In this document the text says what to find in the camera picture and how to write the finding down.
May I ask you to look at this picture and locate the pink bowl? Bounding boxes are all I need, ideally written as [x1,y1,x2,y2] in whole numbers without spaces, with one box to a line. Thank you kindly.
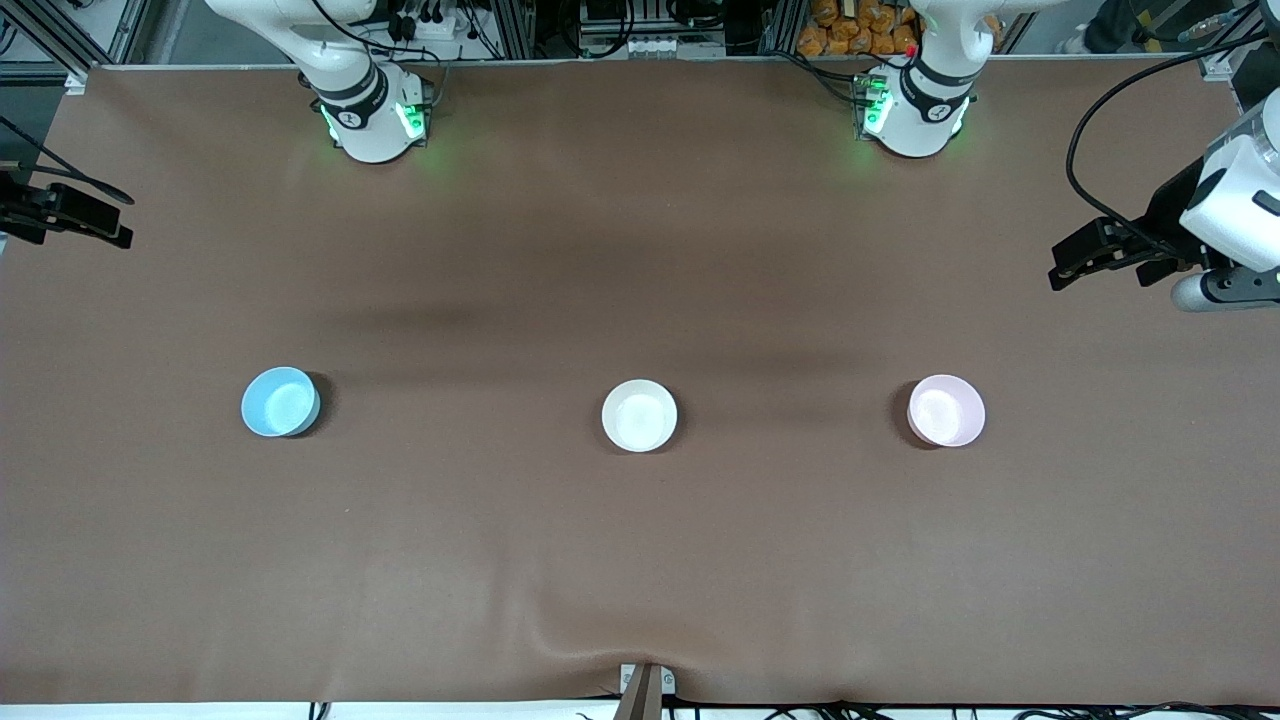
[907,374,987,448]

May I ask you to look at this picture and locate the blue bowl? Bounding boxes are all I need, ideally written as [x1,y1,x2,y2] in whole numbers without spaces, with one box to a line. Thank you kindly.
[241,366,322,439]

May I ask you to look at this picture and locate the white bowl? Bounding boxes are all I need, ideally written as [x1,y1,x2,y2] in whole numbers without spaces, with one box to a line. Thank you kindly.
[601,379,679,453]

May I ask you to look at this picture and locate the orange snack packets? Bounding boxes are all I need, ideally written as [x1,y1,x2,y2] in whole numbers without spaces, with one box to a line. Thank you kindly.
[797,0,921,58]

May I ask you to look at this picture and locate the white power strip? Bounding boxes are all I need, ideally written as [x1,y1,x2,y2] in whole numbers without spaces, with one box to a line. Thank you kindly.
[385,8,473,44]

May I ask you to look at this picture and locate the large table mat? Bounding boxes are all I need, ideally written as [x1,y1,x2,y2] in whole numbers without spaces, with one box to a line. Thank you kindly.
[0,56,1280,707]

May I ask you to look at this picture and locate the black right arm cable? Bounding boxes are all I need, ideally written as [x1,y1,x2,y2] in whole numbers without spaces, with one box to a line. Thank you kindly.
[0,114,137,207]

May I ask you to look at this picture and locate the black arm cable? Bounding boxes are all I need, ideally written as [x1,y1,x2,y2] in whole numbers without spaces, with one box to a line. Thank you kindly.
[0,114,137,207]
[1065,0,1280,251]

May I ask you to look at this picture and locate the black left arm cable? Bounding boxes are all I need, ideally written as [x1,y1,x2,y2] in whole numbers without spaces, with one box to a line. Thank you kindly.
[1065,0,1280,251]

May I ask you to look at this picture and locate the aluminium frame rail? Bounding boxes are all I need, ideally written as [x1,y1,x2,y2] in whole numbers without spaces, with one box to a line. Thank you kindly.
[1198,0,1280,83]
[0,0,153,79]

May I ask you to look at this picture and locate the metal bracket with post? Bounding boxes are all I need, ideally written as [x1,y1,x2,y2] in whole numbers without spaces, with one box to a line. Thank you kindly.
[619,663,677,720]

